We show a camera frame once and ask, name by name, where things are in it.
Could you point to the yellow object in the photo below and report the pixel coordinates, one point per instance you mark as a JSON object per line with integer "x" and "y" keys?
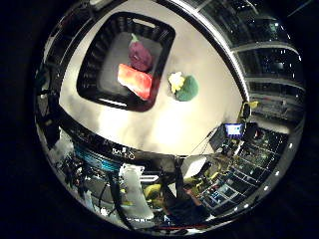
{"x": 152, "y": 191}

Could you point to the computer monitor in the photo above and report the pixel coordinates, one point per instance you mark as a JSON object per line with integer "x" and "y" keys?
{"x": 234, "y": 130}

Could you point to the blue cylindrical part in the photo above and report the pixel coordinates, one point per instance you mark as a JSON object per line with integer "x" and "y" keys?
{"x": 96, "y": 161}

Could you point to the white flat panel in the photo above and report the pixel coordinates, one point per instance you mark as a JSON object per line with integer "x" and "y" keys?
{"x": 193, "y": 167}

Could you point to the purple eggplant plush toy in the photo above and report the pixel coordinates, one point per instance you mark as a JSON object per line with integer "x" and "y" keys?
{"x": 139, "y": 56}

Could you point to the red plush toy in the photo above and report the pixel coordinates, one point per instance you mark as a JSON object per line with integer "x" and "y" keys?
{"x": 134, "y": 81}

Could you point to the black plastic basket container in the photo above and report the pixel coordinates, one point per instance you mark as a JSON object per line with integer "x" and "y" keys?
{"x": 89, "y": 79}

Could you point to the person in dark clothes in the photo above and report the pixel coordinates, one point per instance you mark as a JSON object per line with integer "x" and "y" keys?
{"x": 186, "y": 209}

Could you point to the green broccoli plush toy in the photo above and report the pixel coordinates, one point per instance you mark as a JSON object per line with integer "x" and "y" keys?
{"x": 189, "y": 89}

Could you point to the yellow and black clamp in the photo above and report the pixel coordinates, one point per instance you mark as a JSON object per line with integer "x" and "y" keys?
{"x": 246, "y": 109}

